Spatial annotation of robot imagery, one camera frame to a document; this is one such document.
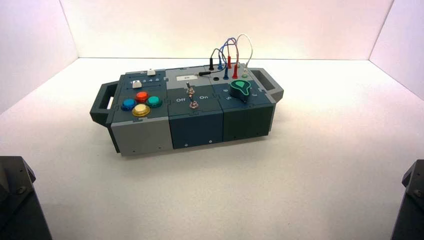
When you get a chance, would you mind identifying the black banana plug wire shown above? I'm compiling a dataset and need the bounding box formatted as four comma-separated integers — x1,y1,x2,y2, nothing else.
198,48,228,77

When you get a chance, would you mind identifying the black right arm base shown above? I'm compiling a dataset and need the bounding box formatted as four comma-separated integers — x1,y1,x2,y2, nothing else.
390,159,424,240

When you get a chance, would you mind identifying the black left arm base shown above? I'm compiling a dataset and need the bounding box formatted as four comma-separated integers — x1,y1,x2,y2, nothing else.
0,156,53,240

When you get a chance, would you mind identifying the blue grey modular task box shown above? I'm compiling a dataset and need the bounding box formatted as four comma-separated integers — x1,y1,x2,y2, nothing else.
89,62,285,157

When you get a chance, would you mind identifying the green teardrop rotary knob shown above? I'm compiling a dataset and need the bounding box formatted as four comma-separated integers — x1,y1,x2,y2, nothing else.
229,80,254,104

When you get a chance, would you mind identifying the teal round push button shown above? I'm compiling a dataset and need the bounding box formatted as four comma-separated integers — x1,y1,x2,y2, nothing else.
146,96,163,109

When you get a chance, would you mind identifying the yellow round push button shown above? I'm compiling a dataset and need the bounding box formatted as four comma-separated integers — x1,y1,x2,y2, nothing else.
131,103,152,118

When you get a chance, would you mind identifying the blue round push button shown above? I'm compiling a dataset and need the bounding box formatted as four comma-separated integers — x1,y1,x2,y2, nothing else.
120,98,137,112

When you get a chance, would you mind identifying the blue banana plug wire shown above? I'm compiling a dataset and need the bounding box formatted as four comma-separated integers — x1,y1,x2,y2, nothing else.
216,37,238,81

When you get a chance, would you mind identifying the red banana plug wire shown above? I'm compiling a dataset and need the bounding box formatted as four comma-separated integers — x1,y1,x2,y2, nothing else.
225,39,240,80

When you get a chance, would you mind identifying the white banana plug wire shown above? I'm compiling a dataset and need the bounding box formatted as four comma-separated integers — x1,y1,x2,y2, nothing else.
235,34,254,76

